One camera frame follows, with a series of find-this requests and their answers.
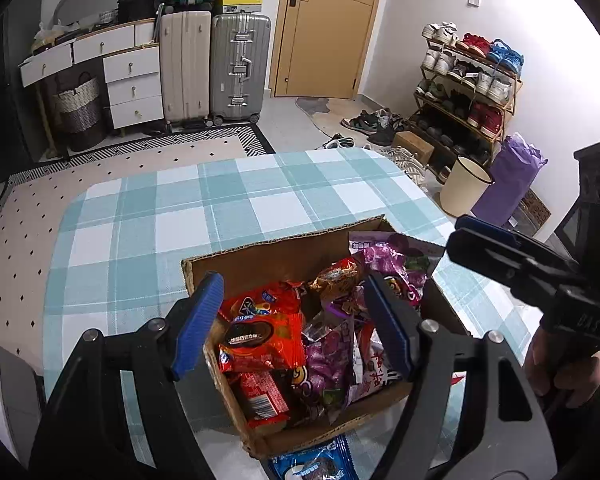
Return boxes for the yellow black shoe box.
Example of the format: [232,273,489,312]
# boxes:
[219,0,264,16]

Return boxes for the patterned beige rug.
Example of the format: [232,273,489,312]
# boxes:
[0,124,277,341]

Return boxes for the white red printed packet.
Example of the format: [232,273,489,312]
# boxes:
[350,327,406,403]

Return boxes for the grey oval mirror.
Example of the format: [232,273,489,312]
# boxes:
[55,0,131,27]

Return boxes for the red cookie packet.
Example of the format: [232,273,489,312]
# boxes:
[219,312,307,373]

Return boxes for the purple plastic bag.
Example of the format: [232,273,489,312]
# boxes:
[471,132,548,228]

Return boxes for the wooden door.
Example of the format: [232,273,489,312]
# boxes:
[274,0,384,100]

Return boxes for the woven laundry basket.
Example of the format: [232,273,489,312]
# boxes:
[52,72,106,153]

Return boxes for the cream waste bin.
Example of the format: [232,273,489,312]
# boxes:
[439,155,495,218]

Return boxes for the white drawer chest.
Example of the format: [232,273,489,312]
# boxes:
[20,20,166,133]

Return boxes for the brown pastry packet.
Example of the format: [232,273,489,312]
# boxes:
[309,257,367,297]

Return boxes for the irregular grey doormat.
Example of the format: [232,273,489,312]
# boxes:
[295,96,363,133]

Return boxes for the person's right hand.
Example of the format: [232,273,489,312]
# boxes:
[524,331,600,410]

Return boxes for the checked tablecloth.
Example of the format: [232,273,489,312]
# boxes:
[42,149,536,480]

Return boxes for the small brown cardboard box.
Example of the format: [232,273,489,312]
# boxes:
[392,131,435,162]

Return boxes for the large purple snack bag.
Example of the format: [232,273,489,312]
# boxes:
[349,231,446,308]

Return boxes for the pile of floor sneakers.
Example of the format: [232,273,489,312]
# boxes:
[322,107,428,188]

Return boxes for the rows of assorted shoes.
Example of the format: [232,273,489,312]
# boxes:
[415,21,525,158]

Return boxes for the blue cookie packet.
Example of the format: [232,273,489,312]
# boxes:
[270,435,355,480]

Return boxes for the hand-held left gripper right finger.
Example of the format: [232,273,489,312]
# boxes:
[364,272,561,480]

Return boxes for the silver suitcase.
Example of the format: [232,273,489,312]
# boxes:
[210,13,272,127]

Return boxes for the brown rectangular mat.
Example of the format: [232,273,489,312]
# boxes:
[511,189,552,237]

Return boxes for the beige suitcase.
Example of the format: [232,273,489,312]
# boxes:
[159,10,213,128]

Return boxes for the small purple candy bag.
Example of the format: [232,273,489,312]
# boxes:
[292,320,362,411]

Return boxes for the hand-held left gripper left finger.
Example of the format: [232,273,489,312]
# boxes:
[27,272,226,480]

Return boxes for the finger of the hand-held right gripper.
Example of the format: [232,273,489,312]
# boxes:
[455,214,581,282]
[446,230,557,307]

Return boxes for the red white snack packet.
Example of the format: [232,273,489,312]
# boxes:
[229,369,292,426]

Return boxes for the red blue snack packet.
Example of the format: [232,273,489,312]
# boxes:
[219,280,308,323]

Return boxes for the wooden shoe rack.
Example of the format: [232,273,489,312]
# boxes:
[414,22,525,163]

